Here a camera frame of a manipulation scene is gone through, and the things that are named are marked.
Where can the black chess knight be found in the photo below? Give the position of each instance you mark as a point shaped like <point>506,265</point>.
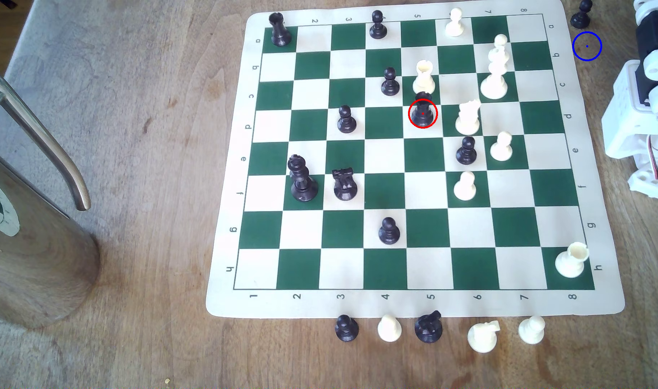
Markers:
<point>429,329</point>
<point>345,186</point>

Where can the white chess rook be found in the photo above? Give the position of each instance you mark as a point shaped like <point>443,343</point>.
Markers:
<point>424,78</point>
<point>571,262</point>

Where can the white chess knight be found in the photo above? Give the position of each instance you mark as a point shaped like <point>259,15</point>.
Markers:
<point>467,121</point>
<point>483,337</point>

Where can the black chess rook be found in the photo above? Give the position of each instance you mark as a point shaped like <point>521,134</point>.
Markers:
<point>279,32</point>
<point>423,114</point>

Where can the black chess king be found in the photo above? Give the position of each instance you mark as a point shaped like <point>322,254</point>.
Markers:
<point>304,188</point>

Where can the white printed robot arm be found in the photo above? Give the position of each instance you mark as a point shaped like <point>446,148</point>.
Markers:
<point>626,124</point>

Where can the green and white chess mat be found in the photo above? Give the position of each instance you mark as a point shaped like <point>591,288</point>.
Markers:
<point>383,124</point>

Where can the stainless steel jug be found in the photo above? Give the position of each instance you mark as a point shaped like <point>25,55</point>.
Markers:
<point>31,259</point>

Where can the black chess pawn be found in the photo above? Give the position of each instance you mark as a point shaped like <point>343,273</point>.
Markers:
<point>389,233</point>
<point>346,123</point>
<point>378,28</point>
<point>346,329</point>
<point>580,17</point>
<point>390,84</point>
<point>466,154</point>

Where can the white chess king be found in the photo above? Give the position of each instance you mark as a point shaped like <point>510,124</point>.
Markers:
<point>493,84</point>

